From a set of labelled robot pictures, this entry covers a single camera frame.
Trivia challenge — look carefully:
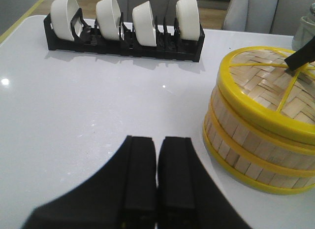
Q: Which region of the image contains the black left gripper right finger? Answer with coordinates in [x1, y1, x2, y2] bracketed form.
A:
[157, 137, 249, 229]

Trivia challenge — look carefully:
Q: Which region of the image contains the white bowl far left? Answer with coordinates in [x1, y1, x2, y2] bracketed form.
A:
[50, 0, 79, 41]

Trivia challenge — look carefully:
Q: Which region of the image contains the white bowl far right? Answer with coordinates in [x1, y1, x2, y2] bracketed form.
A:
[176, 0, 200, 41]

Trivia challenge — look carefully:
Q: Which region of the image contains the bamboo steamer drawer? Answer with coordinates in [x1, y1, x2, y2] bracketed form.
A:
[207, 87, 315, 177]
[203, 112, 315, 195]

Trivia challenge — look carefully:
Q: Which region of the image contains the grey chair left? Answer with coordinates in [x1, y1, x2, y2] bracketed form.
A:
[104, 0, 199, 25]

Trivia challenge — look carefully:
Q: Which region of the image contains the woven bamboo steamer lid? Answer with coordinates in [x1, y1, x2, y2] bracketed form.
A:
[217, 46, 315, 145]

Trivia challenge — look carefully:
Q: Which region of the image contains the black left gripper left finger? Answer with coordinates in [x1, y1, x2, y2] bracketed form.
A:
[22, 135, 157, 229]

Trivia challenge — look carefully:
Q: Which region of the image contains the white bowl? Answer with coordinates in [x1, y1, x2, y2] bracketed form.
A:
[50, 0, 79, 41]
[96, 0, 121, 40]
[176, 0, 200, 41]
[132, 0, 157, 47]

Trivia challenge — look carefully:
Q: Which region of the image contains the grey electric cooking pot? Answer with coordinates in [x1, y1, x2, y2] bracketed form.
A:
[292, 3, 315, 51]

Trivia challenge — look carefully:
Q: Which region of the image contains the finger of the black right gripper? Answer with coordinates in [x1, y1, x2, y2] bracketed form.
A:
[284, 38, 315, 70]

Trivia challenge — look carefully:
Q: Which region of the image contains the black bowl rack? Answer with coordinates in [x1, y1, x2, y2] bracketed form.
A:
[44, 8, 205, 62]

